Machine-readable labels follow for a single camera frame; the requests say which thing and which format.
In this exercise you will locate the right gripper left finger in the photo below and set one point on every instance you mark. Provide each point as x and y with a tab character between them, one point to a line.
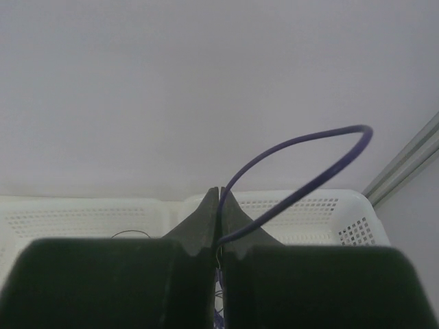
117	283

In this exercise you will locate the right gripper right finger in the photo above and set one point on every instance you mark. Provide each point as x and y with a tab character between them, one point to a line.
270	285

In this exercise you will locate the right frame post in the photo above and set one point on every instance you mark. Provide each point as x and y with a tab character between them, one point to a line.
406	165

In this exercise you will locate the right white perforated basket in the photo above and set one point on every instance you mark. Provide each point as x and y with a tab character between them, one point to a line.
324	217

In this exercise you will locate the white perforated basket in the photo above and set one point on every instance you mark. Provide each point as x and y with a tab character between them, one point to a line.
25	221
324	217

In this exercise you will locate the middle white perforated basket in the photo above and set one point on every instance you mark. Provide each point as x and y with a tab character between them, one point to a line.
25	221

